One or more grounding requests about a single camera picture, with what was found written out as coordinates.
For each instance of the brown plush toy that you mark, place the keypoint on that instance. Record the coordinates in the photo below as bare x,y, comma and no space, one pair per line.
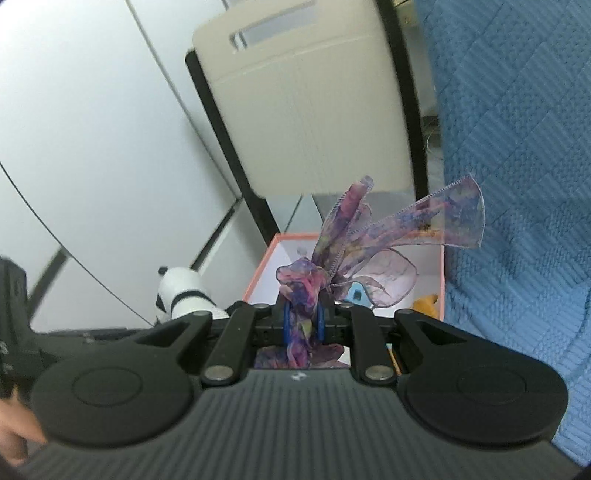
427,305

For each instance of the panda plush toy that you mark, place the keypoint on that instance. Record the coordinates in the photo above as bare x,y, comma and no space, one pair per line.
184,290

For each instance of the person's left hand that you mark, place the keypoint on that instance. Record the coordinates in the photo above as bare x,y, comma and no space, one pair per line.
16,429

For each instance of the purple sheer ribbon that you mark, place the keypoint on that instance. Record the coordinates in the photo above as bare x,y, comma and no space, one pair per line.
364,249

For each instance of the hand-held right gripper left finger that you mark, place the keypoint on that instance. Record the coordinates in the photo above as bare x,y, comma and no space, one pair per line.
287,325

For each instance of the pink cardboard box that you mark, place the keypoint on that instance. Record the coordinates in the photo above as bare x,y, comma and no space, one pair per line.
323,258

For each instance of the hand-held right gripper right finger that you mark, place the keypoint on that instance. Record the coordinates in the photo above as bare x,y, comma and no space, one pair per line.
318,325

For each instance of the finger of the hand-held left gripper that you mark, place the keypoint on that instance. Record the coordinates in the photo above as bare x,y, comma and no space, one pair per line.
87,336

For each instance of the beige chair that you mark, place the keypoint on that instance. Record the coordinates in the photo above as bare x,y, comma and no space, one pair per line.
304,106

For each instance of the blue quilted blanket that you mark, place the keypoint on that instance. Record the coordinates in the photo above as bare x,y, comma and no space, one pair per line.
517,184

